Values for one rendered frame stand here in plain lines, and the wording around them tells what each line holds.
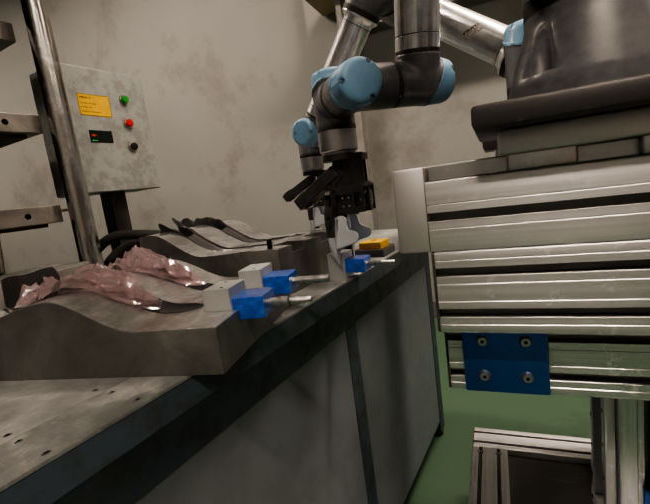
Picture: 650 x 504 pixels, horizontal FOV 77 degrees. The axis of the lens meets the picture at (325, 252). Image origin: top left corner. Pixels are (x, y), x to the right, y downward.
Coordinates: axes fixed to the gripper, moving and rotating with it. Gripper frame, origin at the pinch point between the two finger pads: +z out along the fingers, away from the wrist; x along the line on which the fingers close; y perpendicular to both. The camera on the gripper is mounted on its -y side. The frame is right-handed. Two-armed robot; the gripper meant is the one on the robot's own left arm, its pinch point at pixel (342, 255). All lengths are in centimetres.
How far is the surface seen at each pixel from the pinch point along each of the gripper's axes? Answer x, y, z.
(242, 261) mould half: -13.6, -14.8, -2.4
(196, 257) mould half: -12.5, -26.7, -3.5
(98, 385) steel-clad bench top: -47.9, -11.9, 4.6
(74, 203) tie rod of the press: 2, -80, -19
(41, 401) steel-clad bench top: -52, -16, 5
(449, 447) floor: 62, 7, 85
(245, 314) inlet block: -37.0, 1.7, -0.1
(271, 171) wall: 199, -131, -32
